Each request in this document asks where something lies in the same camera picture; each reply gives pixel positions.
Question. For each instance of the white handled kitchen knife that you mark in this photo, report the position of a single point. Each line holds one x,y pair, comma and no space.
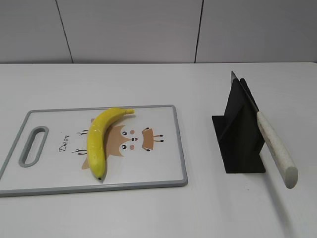
278,150

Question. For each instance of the yellow plastic banana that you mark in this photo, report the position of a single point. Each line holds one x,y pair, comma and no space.
95,139

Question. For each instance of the black knife stand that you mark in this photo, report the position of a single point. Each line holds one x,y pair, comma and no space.
238,135

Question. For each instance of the white deer cutting board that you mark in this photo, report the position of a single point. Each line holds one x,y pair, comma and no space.
48,155

